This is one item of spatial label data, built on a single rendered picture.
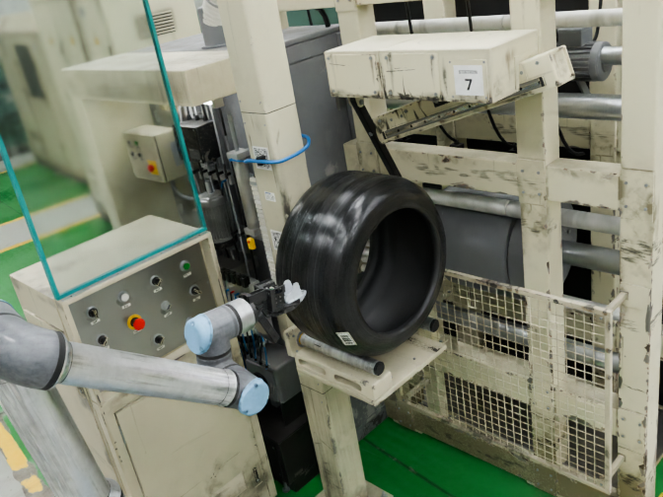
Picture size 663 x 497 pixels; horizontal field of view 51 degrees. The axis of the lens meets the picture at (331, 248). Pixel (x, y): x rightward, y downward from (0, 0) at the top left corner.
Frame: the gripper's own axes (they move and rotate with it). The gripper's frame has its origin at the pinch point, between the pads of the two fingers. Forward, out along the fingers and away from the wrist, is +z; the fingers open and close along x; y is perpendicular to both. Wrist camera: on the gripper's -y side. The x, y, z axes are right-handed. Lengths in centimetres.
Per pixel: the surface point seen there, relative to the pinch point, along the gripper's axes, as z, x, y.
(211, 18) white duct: 41, 82, 75
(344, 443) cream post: 35, 26, -81
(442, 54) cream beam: 40, -21, 61
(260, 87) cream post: 15, 26, 55
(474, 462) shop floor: 88, 4, -111
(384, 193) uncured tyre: 26.0, -10.1, 24.5
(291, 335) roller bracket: 13.3, 23.4, -25.5
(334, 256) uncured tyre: 5.7, -8.7, 11.5
